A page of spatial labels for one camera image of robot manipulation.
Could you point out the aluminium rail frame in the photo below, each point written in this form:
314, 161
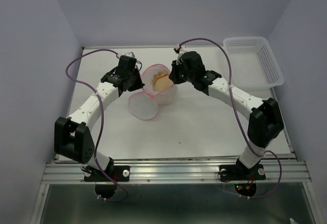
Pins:
174, 162

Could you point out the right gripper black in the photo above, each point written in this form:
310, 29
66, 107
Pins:
172, 75

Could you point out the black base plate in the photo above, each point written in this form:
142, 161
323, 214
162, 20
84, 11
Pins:
244, 179
108, 184

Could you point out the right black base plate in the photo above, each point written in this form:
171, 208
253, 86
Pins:
244, 179

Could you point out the beige bra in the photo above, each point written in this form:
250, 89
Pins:
161, 81

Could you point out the white plastic perforated basket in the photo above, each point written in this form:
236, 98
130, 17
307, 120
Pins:
253, 63

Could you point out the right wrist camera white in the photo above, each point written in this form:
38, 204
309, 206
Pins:
179, 50

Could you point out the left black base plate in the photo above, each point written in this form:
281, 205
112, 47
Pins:
108, 184

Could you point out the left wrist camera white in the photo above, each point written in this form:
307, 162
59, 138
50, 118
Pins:
130, 54

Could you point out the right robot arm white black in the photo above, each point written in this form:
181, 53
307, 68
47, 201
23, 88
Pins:
263, 115

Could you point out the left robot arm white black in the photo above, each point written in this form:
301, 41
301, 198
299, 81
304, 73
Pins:
72, 135

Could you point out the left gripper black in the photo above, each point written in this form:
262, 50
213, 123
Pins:
139, 84

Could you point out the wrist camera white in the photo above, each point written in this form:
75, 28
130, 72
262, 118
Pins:
179, 50
130, 54

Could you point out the pink-trimmed mesh laundry bag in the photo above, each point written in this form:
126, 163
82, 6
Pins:
145, 104

